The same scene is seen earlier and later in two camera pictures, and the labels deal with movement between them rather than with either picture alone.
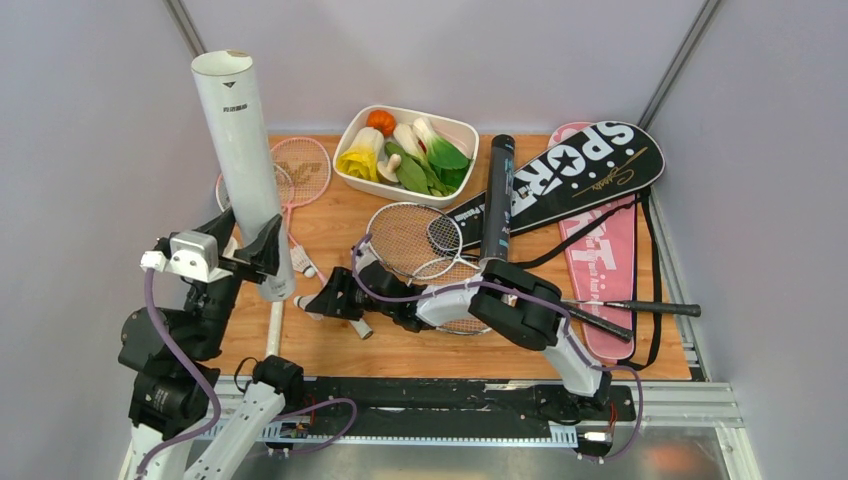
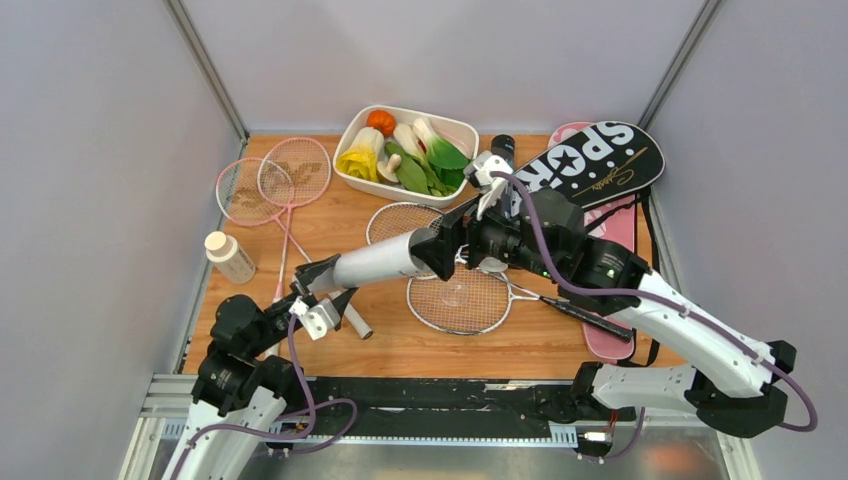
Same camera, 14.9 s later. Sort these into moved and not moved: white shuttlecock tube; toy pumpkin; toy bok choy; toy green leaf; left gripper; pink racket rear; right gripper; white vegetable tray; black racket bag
Moved: white shuttlecock tube; left gripper; right gripper
Not moved: toy pumpkin; white vegetable tray; pink racket rear; toy green leaf; toy bok choy; black racket bag
